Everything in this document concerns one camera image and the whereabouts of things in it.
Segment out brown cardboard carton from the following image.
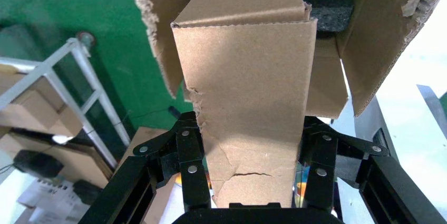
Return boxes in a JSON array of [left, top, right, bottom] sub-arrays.
[[0, 64, 84, 139]]

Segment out black device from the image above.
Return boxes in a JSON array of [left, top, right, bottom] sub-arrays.
[[13, 149, 65, 180]]

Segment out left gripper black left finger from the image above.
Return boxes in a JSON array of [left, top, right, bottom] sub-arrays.
[[78, 110, 212, 224]]

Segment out white printed paper box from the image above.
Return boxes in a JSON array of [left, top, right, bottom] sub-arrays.
[[15, 177, 92, 224]]

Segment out large cardboard box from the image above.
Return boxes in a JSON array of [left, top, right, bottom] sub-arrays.
[[127, 0, 447, 119]]

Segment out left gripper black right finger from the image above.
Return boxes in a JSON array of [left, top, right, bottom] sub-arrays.
[[297, 115, 447, 224]]

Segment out small cardboard box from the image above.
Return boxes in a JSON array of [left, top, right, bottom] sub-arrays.
[[170, 0, 318, 210]]

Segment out black foam block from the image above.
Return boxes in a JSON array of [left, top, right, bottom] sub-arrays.
[[284, 0, 355, 34]]

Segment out white metal rack frame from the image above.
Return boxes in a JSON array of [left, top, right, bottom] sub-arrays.
[[0, 32, 132, 171]]

